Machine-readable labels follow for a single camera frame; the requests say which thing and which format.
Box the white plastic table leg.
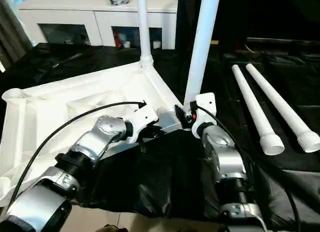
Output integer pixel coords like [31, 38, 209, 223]
[231, 64, 286, 156]
[136, 0, 154, 67]
[245, 63, 320, 154]
[183, 0, 222, 115]

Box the white plastic table top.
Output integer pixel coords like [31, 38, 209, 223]
[0, 60, 185, 207]

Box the black glossy mat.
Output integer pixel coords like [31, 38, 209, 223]
[0, 43, 320, 227]

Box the dark robot torso part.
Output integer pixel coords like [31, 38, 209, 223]
[103, 224, 131, 232]

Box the white cabinet with glass doors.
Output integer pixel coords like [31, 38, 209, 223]
[18, 0, 179, 50]

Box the grey curtain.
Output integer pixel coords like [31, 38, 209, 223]
[0, 0, 33, 72]

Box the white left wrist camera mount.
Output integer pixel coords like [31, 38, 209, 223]
[126, 104, 159, 144]

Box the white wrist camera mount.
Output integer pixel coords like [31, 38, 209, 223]
[126, 104, 159, 144]
[191, 92, 216, 139]

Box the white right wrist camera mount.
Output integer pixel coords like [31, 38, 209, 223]
[191, 92, 216, 139]

